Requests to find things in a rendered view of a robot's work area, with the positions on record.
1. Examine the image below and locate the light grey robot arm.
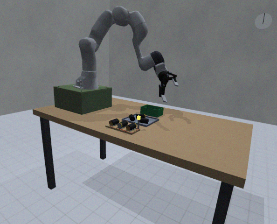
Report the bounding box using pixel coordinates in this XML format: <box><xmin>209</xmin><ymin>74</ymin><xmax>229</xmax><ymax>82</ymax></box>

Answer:
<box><xmin>73</xmin><ymin>6</ymin><xmax>168</xmax><ymax>90</ymax></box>

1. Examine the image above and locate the light blue tray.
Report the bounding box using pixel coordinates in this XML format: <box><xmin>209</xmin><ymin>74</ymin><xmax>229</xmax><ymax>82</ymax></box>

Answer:
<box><xmin>122</xmin><ymin>114</ymin><xmax>159</xmax><ymax>127</ymax></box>

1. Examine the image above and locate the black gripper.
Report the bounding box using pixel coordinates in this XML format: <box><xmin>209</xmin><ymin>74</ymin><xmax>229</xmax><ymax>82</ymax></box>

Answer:
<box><xmin>158</xmin><ymin>71</ymin><xmax>179</xmax><ymax>102</ymax></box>

